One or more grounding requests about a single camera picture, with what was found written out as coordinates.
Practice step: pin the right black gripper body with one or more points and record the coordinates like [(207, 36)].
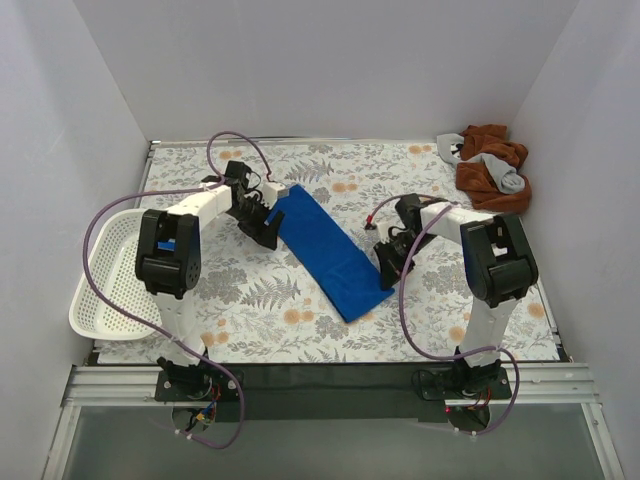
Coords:
[(391, 252)]

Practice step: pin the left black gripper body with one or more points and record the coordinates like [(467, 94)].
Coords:
[(255, 217)]

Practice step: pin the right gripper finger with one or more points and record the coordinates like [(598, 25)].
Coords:
[(389, 277), (385, 260)]

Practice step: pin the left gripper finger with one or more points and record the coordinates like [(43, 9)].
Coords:
[(268, 234), (251, 228)]

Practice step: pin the blue towel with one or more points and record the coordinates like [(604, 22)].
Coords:
[(344, 273), (168, 245)]

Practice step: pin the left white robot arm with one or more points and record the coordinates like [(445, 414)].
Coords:
[(168, 259)]

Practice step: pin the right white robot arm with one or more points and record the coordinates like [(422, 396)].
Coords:
[(499, 269)]

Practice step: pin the floral table mat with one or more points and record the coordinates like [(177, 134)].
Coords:
[(262, 306)]

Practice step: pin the brown towel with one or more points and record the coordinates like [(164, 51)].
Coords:
[(476, 182)]

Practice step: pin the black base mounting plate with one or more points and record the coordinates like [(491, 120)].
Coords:
[(282, 397)]

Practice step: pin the grey cloth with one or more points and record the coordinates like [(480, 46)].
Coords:
[(505, 176)]

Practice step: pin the white perforated plastic basket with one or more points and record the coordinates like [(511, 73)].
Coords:
[(112, 266)]

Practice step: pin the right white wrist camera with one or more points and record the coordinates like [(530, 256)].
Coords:
[(381, 227)]

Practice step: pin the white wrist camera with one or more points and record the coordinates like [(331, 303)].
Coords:
[(273, 191), (381, 227)]

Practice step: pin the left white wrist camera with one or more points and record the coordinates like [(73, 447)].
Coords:
[(273, 191)]

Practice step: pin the aluminium frame rail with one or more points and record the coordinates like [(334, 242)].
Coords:
[(540, 383)]

